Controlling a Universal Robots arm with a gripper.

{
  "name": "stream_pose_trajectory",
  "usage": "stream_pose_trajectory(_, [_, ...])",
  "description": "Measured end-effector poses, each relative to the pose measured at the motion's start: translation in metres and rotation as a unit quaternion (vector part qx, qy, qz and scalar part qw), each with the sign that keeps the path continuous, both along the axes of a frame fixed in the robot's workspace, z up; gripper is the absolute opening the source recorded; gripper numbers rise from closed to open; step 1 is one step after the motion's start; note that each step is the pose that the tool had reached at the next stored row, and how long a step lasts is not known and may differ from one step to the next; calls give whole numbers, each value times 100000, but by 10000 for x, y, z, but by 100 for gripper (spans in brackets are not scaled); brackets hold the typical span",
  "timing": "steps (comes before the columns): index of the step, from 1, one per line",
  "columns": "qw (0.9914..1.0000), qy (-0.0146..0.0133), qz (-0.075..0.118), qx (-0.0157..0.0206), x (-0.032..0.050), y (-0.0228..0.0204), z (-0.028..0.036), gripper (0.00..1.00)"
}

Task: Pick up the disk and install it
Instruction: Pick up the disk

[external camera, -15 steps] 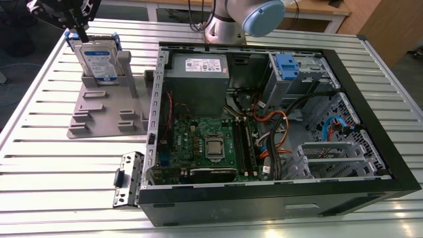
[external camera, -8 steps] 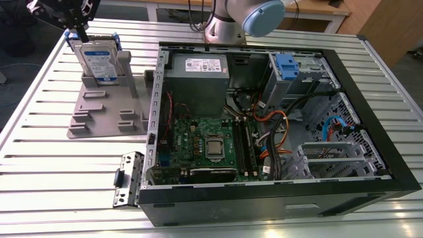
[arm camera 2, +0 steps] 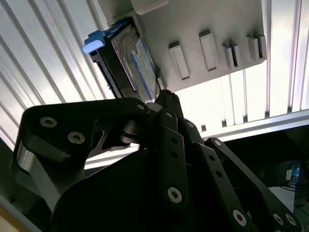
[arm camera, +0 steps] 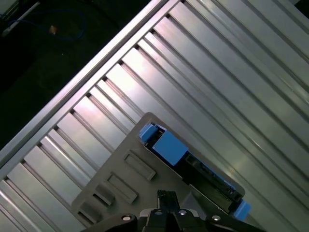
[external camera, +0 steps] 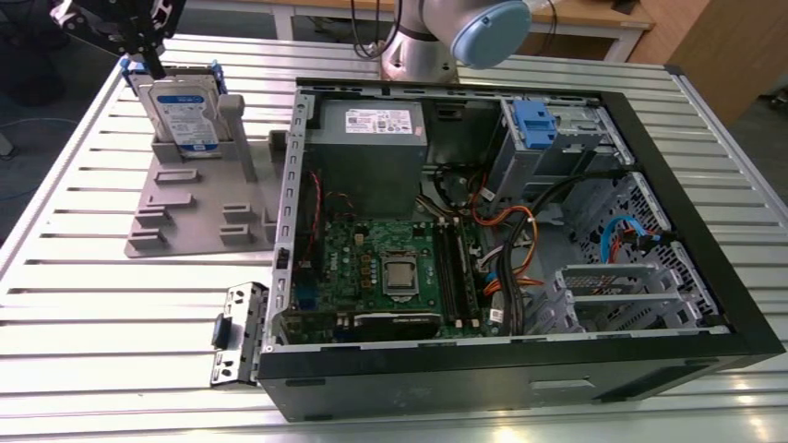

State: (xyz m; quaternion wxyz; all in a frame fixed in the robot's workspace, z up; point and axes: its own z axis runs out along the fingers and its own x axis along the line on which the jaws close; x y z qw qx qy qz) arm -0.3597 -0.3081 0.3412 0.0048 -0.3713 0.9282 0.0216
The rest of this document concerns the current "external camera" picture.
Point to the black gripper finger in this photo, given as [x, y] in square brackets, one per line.
[171, 18]
[93, 27]

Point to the hard disk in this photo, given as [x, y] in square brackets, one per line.
[182, 115]

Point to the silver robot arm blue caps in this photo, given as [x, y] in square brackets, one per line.
[419, 60]

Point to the metal disk bay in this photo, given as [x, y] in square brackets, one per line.
[622, 299]

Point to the grey parts rack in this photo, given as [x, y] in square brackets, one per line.
[203, 221]

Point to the grey power supply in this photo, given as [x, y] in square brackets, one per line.
[370, 175]

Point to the green motherboard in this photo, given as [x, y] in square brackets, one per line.
[401, 235]

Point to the blue drive latch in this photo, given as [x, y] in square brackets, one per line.
[533, 124]

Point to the CPU socket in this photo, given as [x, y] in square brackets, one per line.
[401, 254]

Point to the metal optical drive cage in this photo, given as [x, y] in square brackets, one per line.
[523, 171]

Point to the silver CPU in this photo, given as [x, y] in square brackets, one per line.
[401, 277]

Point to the black RAM stick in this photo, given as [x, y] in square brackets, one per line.
[466, 277]

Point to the black graphics card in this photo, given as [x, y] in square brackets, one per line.
[394, 323]

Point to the black PC case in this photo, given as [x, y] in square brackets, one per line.
[431, 387]

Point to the brown wooden cabinet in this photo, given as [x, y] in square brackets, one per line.
[739, 46]

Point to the metal slot retainer bracket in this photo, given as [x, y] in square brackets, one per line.
[243, 323]

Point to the wooden desk white frame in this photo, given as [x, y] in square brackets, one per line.
[591, 14]

